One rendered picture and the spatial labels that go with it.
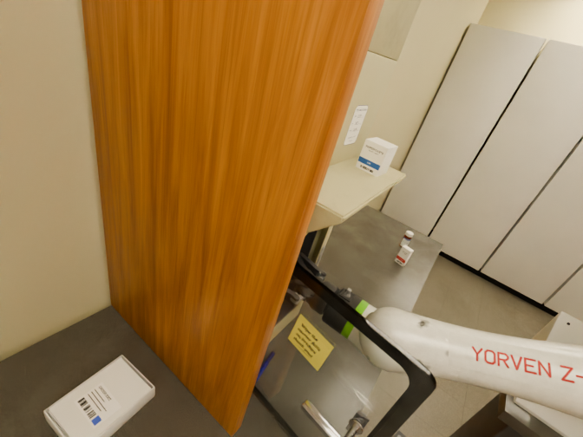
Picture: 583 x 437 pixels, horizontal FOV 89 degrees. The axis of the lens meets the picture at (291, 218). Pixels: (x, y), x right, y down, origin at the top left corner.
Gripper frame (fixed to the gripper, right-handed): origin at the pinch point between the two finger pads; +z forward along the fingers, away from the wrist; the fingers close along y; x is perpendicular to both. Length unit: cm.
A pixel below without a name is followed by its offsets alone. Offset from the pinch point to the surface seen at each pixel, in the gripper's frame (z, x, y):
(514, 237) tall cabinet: -97, 61, -293
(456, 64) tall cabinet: 27, -66, -293
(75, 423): 5, 22, 46
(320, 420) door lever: -31.7, -1.3, 25.0
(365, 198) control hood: -20.1, -31.5, 8.8
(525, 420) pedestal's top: -79, 26, -33
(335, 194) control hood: -16.5, -31.5, 13.0
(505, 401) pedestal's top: -73, 26, -36
